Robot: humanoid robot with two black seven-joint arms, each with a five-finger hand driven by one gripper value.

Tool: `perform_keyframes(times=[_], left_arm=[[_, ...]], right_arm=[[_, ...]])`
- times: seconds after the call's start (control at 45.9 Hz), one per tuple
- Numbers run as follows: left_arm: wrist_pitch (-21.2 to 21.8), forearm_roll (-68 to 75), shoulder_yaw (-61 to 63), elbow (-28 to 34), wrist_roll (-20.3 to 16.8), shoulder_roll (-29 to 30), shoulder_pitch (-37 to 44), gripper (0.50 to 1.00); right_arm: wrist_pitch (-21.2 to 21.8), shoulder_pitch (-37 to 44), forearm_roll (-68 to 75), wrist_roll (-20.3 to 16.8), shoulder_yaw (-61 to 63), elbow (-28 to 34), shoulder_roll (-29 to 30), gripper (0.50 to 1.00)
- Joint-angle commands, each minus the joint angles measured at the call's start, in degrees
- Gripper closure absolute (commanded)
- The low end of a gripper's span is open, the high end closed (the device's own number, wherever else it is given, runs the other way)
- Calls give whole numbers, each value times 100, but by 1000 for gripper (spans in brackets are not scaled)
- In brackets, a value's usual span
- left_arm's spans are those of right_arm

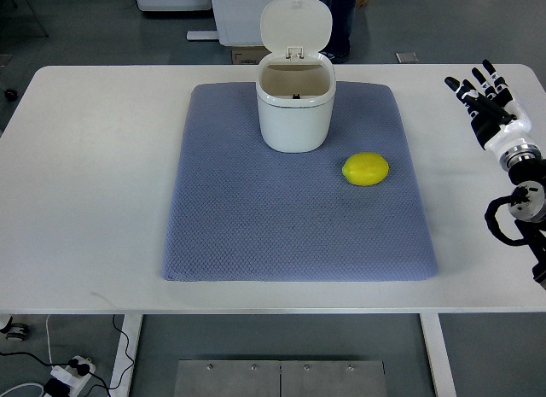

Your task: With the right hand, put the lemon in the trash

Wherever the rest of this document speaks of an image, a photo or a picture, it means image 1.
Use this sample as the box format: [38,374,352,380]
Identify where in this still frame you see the black caster wheel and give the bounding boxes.
[3,89,19,102]

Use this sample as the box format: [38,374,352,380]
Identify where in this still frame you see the person legs dark trousers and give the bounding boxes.
[319,0,357,64]

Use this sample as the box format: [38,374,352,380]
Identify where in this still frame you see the grey floor socket cover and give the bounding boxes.
[395,51,420,64]

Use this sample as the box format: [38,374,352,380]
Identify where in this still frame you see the white cable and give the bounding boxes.
[0,314,56,397]

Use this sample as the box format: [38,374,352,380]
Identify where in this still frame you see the grey caster wheel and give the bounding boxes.
[0,315,29,342]

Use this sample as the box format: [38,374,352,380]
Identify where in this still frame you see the white trash bin open lid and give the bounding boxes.
[256,0,336,153]

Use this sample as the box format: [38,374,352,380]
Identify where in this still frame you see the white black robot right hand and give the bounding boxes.
[444,59,531,149]

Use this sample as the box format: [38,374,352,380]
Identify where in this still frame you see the white table leg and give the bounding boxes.
[109,314,143,397]
[420,312,456,397]

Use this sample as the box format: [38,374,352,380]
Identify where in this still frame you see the black power cable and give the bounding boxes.
[0,314,136,397]

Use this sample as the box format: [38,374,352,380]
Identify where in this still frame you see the white left table leg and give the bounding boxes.
[109,314,143,397]

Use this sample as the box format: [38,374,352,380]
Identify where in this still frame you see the yellow lemon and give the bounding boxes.
[342,152,390,186]

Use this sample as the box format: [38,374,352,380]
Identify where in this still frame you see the white power strip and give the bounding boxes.
[50,355,96,397]

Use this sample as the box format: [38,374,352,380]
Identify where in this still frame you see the cardboard box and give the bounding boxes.
[231,46,270,65]

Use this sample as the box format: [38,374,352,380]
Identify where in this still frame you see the white right table leg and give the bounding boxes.
[420,312,456,397]

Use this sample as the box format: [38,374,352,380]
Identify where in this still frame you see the blue textured mat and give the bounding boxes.
[162,81,438,282]

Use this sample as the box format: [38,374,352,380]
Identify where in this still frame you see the white cabinet base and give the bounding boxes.
[186,0,275,47]

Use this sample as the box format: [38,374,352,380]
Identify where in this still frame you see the metal floor plate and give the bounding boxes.
[174,359,387,396]

